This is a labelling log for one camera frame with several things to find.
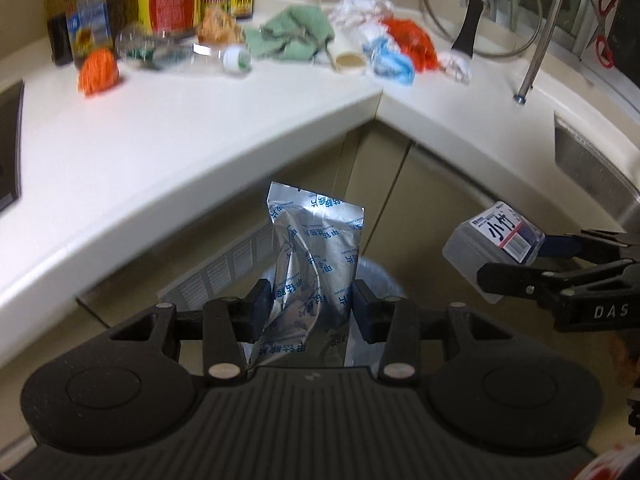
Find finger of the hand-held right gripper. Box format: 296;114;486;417
477;257;640;311
539;230;640;261

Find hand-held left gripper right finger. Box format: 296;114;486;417
352;280;516;382

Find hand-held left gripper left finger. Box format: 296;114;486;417
107;280;273;382

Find white mesh plastic wastebasket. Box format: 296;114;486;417
250;255;403;368

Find clear plastic box with label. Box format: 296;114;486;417
442;201;546;305

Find silver foil pouch blue print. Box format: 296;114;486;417
247;181;366;368

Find white tissue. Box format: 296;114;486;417
440;52;472;83

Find blue mask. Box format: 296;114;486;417
362;35;417;86

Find red orange plastic bag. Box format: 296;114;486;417
382;17;441;72

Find clear plastic water bottle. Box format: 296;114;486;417
115;22;251;76

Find green cloth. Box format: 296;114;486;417
245;5;336;63

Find tan plastic bag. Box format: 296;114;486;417
197;7;241;46

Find white plastic bag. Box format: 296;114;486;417
330;0;396;36

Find grey cabinet vent grille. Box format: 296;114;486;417
157;220;278;311

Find stainless steel sink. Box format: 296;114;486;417
554;112;640;241

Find red white patterned clothing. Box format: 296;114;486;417
582;442;640;480

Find metal dish rack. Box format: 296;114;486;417
512;0;573;103

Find glass pot lid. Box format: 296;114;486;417
421;0;546;58

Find white paper cup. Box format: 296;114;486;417
334;50;368;77

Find orange mesh net ball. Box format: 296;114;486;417
77;49;122;97

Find black gas stove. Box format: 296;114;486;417
0;80;26;213

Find dark oil bottle blue label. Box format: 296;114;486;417
64;0;128;68

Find oil bottle yellow cap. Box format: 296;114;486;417
44;0;75;66

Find red handled scissors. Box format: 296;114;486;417
585;0;618;68

